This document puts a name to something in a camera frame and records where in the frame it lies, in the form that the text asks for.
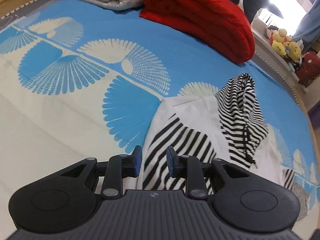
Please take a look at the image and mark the blue curtain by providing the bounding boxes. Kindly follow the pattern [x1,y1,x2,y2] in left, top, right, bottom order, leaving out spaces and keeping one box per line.
[293,0,320,50]

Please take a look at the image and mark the yellow plush toys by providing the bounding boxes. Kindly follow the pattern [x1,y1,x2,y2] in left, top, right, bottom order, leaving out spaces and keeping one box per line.
[266,26,302,64]

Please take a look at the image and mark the red folded blanket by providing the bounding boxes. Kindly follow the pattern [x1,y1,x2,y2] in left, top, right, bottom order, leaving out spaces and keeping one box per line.
[140,0,255,63]

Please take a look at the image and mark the dark teal shark plush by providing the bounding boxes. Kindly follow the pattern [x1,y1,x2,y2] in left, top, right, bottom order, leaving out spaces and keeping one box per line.
[243,0,283,23]

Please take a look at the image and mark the dark red plush cushion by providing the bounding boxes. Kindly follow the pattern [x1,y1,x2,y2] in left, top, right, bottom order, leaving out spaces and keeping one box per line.
[296,50,320,87]

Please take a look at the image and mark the blue fan-pattern bed sheet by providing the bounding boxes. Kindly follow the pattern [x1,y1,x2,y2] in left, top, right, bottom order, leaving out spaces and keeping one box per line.
[1,0,319,206]

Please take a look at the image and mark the striped hoodie with white vest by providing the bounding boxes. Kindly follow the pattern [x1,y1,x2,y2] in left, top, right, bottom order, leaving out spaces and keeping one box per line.
[136,73,310,219]

